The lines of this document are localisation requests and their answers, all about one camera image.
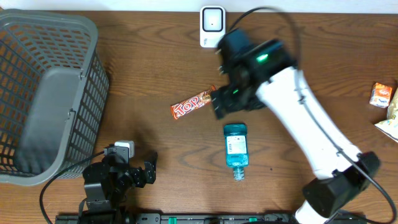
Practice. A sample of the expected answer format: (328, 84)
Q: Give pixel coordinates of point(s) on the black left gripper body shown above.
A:
(134, 177)

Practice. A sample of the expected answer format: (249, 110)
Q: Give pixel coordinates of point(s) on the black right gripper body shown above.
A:
(236, 98)

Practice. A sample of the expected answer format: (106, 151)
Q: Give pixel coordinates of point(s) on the blue liquid bottle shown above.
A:
(237, 157)

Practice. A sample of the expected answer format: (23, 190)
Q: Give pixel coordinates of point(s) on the orange Top chocolate bar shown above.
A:
(191, 104)

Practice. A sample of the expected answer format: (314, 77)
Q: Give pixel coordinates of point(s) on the small orange snack packet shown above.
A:
(380, 95)

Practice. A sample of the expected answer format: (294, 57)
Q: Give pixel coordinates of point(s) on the yellow snack bag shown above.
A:
(389, 126)

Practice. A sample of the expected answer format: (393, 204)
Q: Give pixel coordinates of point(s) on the white barcode scanner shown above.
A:
(212, 25)

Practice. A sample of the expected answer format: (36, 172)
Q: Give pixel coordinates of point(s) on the dark grey plastic basket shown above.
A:
(53, 93)

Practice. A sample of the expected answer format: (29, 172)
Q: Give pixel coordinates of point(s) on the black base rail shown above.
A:
(156, 218)

